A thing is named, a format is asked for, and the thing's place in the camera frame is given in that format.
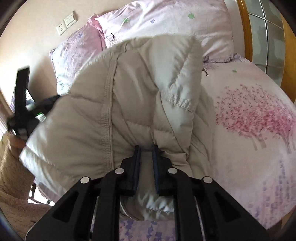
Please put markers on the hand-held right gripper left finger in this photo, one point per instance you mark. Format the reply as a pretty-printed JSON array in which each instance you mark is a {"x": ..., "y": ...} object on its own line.
[{"x": 138, "y": 162}]

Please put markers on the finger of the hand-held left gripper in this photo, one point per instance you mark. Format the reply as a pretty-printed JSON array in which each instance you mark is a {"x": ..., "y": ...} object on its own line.
[{"x": 52, "y": 102}]

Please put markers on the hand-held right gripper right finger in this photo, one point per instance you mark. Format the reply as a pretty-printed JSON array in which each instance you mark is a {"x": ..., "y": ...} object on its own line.
[{"x": 155, "y": 166}]

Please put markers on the beige puffer jacket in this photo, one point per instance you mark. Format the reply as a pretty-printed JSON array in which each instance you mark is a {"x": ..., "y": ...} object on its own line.
[{"x": 92, "y": 115}]

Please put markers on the person's left forearm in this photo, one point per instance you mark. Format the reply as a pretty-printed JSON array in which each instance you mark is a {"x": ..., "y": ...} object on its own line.
[{"x": 13, "y": 185}]

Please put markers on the person's left hand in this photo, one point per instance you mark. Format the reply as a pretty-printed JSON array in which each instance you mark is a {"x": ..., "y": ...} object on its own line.
[{"x": 16, "y": 141}]

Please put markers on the pink floral pillow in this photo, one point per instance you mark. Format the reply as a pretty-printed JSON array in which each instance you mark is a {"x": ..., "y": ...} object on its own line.
[
  {"x": 161, "y": 20},
  {"x": 74, "y": 53}
]

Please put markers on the pink floral bed sheet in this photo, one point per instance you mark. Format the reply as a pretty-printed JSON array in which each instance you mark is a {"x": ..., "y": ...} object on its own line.
[{"x": 242, "y": 162}]

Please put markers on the wooden glass-panelled headboard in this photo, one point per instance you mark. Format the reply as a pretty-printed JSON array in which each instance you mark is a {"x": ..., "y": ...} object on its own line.
[{"x": 245, "y": 34}]

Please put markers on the white wall socket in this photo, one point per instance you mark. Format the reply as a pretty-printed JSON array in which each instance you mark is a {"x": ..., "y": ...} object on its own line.
[
  {"x": 69, "y": 19},
  {"x": 61, "y": 29}
]

